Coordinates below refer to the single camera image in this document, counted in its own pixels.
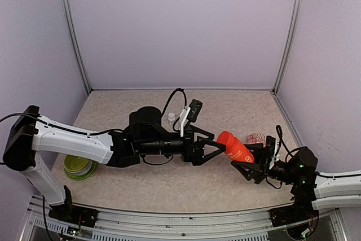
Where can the front aluminium rail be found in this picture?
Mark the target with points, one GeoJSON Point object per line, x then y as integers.
{"type": "Point", "coordinates": [112, 224]}

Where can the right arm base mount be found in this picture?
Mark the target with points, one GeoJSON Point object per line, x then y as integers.
{"type": "Point", "coordinates": [291, 214]}

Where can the small clear white-capped bottle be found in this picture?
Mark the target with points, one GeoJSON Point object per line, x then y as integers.
{"type": "Point", "coordinates": [171, 118]}

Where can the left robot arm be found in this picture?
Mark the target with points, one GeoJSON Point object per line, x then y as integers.
{"type": "Point", "coordinates": [33, 133]}

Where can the aluminium frame post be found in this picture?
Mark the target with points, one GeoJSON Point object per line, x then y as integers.
{"type": "Point", "coordinates": [288, 45]}
{"type": "Point", "coordinates": [75, 46]}

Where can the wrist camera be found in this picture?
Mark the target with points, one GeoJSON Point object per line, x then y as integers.
{"type": "Point", "coordinates": [189, 114]}
{"type": "Point", "coordinates": [273, 153]}

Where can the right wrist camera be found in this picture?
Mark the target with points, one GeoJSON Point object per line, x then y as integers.
{"type": "Point", "coordinates": [273, 153]}

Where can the red pill bottle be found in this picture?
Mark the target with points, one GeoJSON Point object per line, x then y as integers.
{"type": "Point", "coordinates": [235, 150]}

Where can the right aluminium frame post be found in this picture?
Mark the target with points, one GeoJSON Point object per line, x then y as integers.
{"type": "Point", "coordinates": [288, 45]}

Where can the green plate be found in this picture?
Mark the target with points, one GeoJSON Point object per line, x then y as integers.
{"type": "Point", "coordinates": [79, 178]}

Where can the green bowl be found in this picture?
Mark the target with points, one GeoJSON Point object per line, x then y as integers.
{"type": "Point", "coordinates": [76, 166]}

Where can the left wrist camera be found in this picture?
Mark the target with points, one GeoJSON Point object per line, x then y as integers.
{"type": "Point", "coordinates": [189, 114]}

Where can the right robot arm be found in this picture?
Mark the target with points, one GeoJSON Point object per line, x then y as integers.
{"type": "Point", "coordinates": [312, 191]}

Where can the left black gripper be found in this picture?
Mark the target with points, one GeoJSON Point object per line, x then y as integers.
{"type": "Point", "coordinates": [196, 157]}

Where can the left aluminium frame post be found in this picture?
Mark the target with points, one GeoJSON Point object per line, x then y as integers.
{"type": "Point", "coordinates": [75, 46]}

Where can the red patterned oval tin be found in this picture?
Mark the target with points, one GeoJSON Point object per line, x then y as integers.
{"type": "Point", "coordinates": [256, 138]}

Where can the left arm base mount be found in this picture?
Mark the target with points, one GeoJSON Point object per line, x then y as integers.
{"type": "Point", "coordinates": [74, 214]}

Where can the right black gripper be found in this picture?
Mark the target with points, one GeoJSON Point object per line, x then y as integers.
{"type": "Point", "coordinates": [260, 169]}

